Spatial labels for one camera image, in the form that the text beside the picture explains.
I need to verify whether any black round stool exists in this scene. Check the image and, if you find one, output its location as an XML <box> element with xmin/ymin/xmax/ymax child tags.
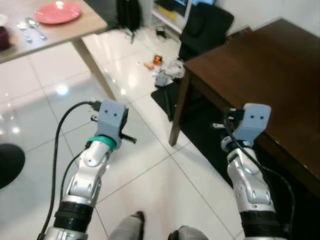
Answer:
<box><xmin>0</xmin><ymin>143</ymin><xmax>26</xmax><ymax>190</ymax></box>

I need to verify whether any grey right robot leg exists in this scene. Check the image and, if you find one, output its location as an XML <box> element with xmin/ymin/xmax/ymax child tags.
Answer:
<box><xmin>167</xmin><ymin>225</ymin><xmax>211</xmax><ymax>240</ymax></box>

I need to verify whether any pink round plate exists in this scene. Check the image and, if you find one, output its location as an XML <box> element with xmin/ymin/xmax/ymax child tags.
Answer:
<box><xmin>34</xmin><ymin>1</ymin><xmax>83</xmax><ymax>25</ymax></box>

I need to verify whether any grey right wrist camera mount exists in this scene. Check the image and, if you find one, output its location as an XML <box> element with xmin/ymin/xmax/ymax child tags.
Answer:
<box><xmin>232</xmin><ymin>103</ymin><xmax>272</xmax><ymax>147</ymax></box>

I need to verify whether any dark purple cup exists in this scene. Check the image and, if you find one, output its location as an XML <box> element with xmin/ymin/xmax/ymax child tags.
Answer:
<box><xmin>0</xmin><ymin>26</ymin><xmax>12</xmax><ymax>51</ymax></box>

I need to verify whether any silver metal spoon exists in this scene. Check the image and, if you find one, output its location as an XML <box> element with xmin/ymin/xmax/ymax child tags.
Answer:
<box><xmin>17</xmin><ymin>21</ymin><xmax>34</xmax><ymax>44</ymax></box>
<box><xmin>27</xmin><ymin>18</ymin><xmax>48</xmax><ymax>41</ymax></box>

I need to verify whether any crumpled white plastic bag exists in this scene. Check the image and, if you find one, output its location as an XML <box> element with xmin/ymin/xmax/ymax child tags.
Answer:
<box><xmin>165</xmin><ymin>59</ymin><xmax>187</xmax><ymax>79</ymax></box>

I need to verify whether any white shelf unit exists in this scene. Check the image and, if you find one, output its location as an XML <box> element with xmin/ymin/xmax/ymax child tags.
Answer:
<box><xmin>149</xmin><ymin>0</ymin><xmax>194</xmax><ymax>35</ymax></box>

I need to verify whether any grey power adapter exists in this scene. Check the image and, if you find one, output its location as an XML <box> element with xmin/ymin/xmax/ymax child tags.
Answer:
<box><xmin>154</xmin><ymin>71</ymin><xmax>174</xmax><ymax>89</ymax></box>

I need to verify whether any dark brown wooden table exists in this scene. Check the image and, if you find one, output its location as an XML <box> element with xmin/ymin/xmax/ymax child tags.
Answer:
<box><xmin>168</xmin><ymin>18</ymin><xmax>320</xmax><ymax>200</ymax></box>

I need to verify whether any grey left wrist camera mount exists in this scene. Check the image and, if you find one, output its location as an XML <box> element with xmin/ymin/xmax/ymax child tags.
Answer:
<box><xmin>95</xmin><ymin>99</ymin><xmax>130</xmax><ymax>149</ymax></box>

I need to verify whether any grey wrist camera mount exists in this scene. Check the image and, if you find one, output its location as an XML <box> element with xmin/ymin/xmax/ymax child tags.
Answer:
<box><xmin>95</xmin><ymin>99</ymin><xmax>130</xmax><ymax>149</ymax></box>
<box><xmin>232</xmin><ymin>103</ymin><xmax>272</xmax><ymax>147</ymax></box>

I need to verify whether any light wooden table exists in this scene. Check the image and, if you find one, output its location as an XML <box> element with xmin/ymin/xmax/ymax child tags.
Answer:
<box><xmin>0</xmin><ymin>0</ymin><xmax>119</xmax><ymax>102</ymax></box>

